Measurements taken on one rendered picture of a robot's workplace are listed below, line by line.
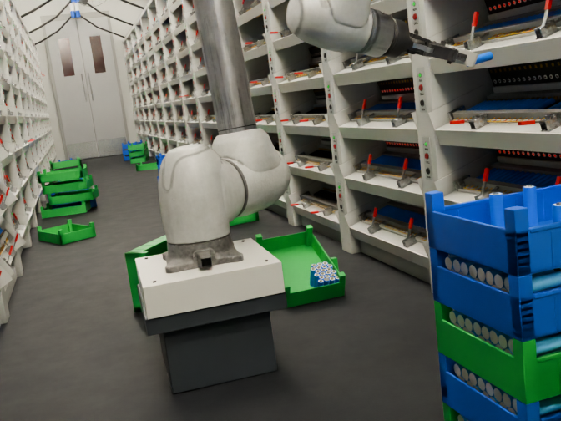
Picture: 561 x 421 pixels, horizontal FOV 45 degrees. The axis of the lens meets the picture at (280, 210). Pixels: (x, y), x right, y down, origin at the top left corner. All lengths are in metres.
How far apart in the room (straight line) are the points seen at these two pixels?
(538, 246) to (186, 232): 0.91
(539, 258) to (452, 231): 0.14
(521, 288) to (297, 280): 1.39
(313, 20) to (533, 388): 0.74
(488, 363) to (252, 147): 0.94
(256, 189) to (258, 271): 0.25
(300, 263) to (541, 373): 1.44
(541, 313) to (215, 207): 0.89
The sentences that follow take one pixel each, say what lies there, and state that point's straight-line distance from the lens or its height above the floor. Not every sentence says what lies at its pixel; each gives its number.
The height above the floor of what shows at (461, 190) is 0.32.
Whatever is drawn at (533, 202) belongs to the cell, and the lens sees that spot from 1.03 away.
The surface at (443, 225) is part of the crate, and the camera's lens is 0.94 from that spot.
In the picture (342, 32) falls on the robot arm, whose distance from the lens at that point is 1.30.
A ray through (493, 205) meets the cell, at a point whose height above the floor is 0.45.
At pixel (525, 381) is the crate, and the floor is 0.27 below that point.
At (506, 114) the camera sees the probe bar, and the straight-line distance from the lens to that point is 1.71.
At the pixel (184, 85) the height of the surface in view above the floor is 0.80.
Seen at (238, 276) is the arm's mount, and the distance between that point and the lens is 1.49.
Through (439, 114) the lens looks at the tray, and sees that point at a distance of 1.91.
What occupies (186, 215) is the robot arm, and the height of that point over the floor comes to 0.40.
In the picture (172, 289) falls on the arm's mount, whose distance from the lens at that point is 1.48.
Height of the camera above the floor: 0.64
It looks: 10 degrees down
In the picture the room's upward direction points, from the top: 7 degrees counter-clockwise
